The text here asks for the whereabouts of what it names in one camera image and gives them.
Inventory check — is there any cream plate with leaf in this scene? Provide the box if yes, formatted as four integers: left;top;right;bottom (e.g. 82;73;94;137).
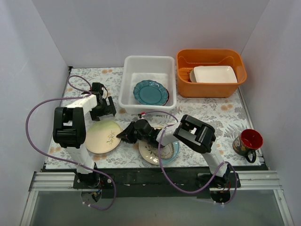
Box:
85;120;122;154

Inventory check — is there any teal scalloped plate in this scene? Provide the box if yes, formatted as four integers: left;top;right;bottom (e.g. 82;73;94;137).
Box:
133;80;167;106

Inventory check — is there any red round plate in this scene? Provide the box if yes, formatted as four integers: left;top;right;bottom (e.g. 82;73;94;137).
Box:
163;89;170;106

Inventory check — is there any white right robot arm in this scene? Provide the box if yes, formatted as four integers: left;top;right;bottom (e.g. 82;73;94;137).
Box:
117;114;230;187

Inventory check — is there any white plastic bin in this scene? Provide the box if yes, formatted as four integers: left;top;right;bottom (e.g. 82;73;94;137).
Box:
118;56;177;114

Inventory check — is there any cream and blue plate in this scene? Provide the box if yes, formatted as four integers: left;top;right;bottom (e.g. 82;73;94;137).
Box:
138;140;180;165

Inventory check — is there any speckled grey oval plate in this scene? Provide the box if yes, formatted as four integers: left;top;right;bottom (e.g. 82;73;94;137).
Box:
145;127;174;160

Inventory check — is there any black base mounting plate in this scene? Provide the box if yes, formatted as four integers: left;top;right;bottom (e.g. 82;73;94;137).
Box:
72;166;244;198

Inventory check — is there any round cream dish in basket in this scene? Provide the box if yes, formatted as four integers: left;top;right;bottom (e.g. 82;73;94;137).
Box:
190;70;196;82

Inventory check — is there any white rectangular dish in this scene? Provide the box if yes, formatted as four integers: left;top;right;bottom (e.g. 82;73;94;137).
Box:
193;66;238;83

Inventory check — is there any orange plastic basket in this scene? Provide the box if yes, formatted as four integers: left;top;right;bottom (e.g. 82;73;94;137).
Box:
176;49;247;98

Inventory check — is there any red bowl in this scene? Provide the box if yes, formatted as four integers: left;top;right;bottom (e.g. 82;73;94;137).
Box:
232;129;263;163

